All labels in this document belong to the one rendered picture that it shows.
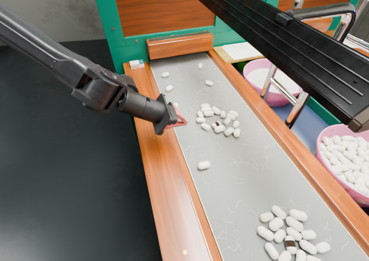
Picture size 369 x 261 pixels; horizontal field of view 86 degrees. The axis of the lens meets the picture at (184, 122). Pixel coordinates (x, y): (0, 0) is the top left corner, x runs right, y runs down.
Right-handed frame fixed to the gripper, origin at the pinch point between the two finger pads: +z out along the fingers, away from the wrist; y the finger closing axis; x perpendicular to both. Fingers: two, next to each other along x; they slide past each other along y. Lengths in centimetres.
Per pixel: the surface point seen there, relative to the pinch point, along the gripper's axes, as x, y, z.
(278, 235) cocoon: -2.0, -32.4, 13.5
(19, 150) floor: 131, 83, -29
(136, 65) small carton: 9.2, 43.4, -3.7
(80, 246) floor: 101, 2, 8
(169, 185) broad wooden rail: 10.2, -14.3, -2.4
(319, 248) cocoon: -6.3, -37.0, 19.0
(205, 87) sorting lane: -3.9, 24.3, 18.6
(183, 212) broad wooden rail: 9.4, -21.7, -1.4
